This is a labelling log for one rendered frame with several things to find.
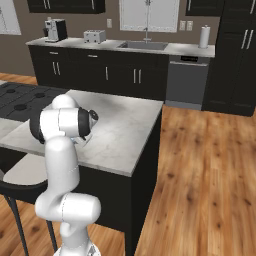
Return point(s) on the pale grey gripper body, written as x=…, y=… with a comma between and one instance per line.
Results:
x=80, y=140

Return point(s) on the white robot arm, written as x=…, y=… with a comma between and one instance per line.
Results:
x=60, y=166

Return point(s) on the black stool with white seat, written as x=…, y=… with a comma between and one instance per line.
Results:
x=25, y=173

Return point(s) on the black base cupboard run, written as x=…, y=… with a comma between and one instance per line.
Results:
x=100, y=73

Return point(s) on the black hob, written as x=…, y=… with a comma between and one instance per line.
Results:
x=23, y=98

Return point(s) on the silver toaster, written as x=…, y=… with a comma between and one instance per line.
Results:
x=94, y=36

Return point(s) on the silver and black coffee machine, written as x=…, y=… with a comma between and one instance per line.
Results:
x=56, y=30

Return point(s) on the grey sink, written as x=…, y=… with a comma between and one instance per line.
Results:
x=143, y=45

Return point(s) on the grey dishwasher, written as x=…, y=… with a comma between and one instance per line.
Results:
x=186, y=83

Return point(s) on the silver tap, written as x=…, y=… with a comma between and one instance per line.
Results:
x=146, y=35

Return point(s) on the white single window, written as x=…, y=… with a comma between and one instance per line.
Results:
x=9, y=16

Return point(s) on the white double window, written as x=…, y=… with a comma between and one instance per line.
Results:
x=149, y=15

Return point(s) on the white paper towel roll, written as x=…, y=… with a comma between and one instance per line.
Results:
x=204, y=37

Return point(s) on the tall black cupboard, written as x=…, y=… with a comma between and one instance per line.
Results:
x=233, y=60

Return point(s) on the white single wall socket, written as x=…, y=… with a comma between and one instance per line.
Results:
x=109, y=23

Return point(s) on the wide black wall cupboard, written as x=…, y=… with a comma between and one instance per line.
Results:
x=66, y=6

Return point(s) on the white paired wall socket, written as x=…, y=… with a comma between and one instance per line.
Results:
x=189, y=25
x=182, y=25

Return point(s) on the narrow black wall cupboard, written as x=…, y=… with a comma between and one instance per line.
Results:
x=204, y=6

